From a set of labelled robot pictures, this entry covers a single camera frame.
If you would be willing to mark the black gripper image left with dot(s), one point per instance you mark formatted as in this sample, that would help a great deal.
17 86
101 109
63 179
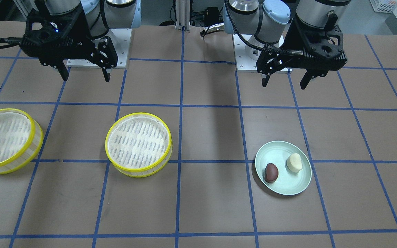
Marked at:
89 33

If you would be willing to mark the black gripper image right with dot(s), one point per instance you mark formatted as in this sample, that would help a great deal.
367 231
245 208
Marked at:
285 42

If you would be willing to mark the white bun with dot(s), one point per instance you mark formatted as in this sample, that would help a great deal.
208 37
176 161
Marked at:
294 163

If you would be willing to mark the brown bun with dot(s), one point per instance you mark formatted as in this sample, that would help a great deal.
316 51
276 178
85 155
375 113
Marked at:
271 173

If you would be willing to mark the yellow steamer basket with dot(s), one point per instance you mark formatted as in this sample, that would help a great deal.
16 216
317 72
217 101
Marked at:
21 138
139 144

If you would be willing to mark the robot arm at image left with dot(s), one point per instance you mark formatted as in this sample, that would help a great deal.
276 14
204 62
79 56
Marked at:
101 15

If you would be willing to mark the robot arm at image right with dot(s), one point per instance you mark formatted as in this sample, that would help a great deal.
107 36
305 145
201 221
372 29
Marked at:
267 20

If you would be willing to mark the black power adapter background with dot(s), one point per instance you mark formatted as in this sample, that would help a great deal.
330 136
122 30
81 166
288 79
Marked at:
211 16

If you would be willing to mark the light green plate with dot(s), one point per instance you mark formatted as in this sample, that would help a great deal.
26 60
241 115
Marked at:
288 183

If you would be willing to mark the white plastic basket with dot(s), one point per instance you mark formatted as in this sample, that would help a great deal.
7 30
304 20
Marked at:
384 6

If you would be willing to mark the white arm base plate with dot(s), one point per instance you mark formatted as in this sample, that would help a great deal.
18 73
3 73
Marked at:
121 39
246 57

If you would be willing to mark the aluminium frame post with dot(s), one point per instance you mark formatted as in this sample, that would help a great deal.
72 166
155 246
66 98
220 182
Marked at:
182 15

